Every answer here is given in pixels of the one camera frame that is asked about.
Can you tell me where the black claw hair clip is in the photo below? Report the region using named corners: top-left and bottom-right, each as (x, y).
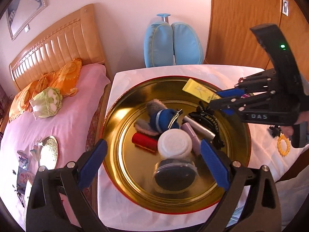
top-left (188, 100), bottom-right (225, 150)

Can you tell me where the black pearl bow clip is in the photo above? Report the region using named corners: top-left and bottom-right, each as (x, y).
top-left (269, 125), bottom-right (282, 138)

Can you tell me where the pink lipstick tube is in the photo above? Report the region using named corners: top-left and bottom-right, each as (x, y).
top-left (180, 123), bottom-right (201, 156)

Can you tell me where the yellow cosmetic tube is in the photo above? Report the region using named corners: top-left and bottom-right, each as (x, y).
top-left (182, 78), bottom-right (221, 103)

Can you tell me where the yellow bead bracelet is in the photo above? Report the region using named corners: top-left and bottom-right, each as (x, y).
top-left (276, 133), bottom-right (291, 157)

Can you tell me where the clear round compact case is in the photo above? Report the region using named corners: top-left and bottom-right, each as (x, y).
top-left (152, 158), bottom-right (198, 194)

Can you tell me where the white round jar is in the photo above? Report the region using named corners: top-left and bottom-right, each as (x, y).
top-left (158, 129), bottom-right (192, 159)

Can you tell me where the round gold tin box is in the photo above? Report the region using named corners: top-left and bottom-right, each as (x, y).
top-left (102, 76), bottom-right (251, 214)

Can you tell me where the red lipstick case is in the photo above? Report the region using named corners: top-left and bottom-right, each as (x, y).
top-left (132, 132), bottom-right (158, 153)

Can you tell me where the blue plush hair clip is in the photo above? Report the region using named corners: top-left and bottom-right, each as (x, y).
top-left (134, 99), bottom-right (183, 136)

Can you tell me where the purple small tube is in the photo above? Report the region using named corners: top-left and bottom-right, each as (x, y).
top-left (241, 93), bottom-right (254, 98)

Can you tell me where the gold tin lid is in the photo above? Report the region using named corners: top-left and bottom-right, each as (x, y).
top-left (38, 136), bottom-right (59, 170)

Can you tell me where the pink bed sheet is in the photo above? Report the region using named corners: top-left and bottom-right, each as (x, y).
top-left (1, 63), bottom-right (110, 230)

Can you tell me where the green cabbage plush toy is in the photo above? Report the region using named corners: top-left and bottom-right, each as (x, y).
top-left (29, 87), bottom-right (63, 120)

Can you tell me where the wooden wardrobe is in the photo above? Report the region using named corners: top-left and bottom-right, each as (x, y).
top-left (205, 0), bottom-right (308, 77)

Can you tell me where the light blue chair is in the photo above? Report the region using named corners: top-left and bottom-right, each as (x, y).
top-left (143, 13), bottom-right (204, 68)

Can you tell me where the orange pillow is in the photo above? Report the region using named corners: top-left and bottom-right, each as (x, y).
top-left (9, 59), bottom-right (82, 122)

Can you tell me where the wooden bed headboard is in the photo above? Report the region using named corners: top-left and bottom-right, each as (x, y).
top-left (9, 4), bottom-right (110, 92)

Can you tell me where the framed wall picture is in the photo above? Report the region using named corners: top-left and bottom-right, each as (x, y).
top-left (5, 0), bottom-right (47, 41)

